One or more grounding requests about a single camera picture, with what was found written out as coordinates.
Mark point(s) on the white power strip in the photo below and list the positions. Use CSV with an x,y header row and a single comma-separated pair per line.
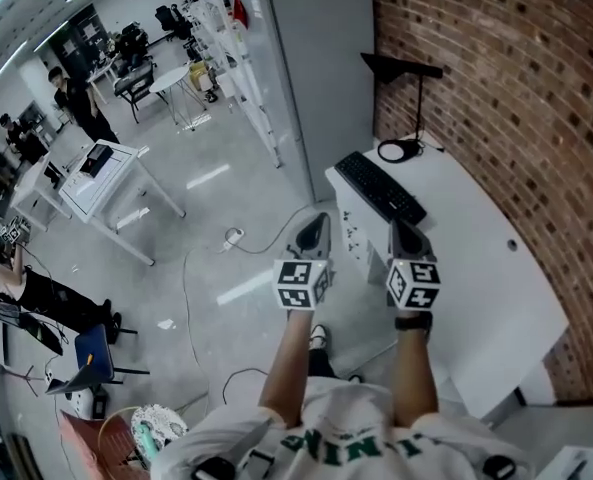
x,y
233,238

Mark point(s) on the black office chair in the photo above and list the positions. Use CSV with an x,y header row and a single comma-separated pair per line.
x,y
173,20

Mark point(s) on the person's shoe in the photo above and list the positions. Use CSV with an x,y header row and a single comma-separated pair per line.
x,y
318,338

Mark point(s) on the small white table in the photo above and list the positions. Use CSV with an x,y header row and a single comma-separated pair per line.
x,y
31,183

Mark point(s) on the yellow bin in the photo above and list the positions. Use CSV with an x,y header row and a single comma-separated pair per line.
x,y
198,75

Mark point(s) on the person's black trouser leg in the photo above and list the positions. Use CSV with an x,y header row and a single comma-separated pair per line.
x,y
321,363

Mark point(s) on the black wristwatch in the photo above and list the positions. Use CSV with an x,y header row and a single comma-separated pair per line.
x,y
413,323

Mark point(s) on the black desk lamp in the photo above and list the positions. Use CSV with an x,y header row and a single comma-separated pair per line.
x,y
391,68

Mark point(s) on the person's left forearm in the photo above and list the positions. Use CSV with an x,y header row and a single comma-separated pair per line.
x,y
286,368

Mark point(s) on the black keyboard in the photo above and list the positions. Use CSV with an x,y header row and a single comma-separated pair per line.
x,y
378,188

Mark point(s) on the patterned round stool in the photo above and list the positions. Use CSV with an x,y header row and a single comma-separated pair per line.
x,y
161,420

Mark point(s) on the white storage box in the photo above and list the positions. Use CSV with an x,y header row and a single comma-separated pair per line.
x,y
561,468

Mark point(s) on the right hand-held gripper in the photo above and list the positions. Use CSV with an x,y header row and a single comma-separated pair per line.
x,y
416,285

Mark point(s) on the white partition board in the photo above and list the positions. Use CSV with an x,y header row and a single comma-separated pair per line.
x,y
326,93

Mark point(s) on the person's right forearm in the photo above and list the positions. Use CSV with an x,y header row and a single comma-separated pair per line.
x,y
416,373

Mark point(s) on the white table with lined top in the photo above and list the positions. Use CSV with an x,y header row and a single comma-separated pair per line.
x,y
83,188

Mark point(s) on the white shirt with green lettering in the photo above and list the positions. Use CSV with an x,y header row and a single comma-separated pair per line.
x,y
336,418

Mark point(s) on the white shelving rack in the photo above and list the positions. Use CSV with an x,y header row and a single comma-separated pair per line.
x,y
248,93

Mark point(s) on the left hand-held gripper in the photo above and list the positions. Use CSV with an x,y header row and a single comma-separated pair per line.
x,y
301,285

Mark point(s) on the blue chair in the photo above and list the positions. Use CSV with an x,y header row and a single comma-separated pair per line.
x,y
93,350

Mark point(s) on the round white table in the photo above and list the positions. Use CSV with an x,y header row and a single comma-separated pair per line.
x,y
168,79

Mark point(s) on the black box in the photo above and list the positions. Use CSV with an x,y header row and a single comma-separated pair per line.
x,y
96,160

